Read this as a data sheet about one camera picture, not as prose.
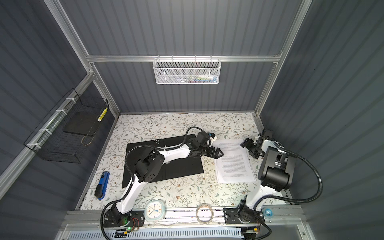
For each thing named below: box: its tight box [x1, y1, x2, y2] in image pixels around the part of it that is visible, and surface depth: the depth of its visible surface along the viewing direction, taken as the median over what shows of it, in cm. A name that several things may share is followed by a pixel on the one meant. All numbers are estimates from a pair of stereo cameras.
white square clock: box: [144, 199, 166, 222], surface depth 75 cm
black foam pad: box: [63, 111, 101, 137], surface depth 79 cm
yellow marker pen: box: [97, 107, 108, 122], surface depth 82 cm
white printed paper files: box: [214, 139, 256, 184], surface depth 93 cm
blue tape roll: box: [265, 208, 274, 217], surface depth 76 cm
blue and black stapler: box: [94, 171, 110, 200], surface depth 84 cm
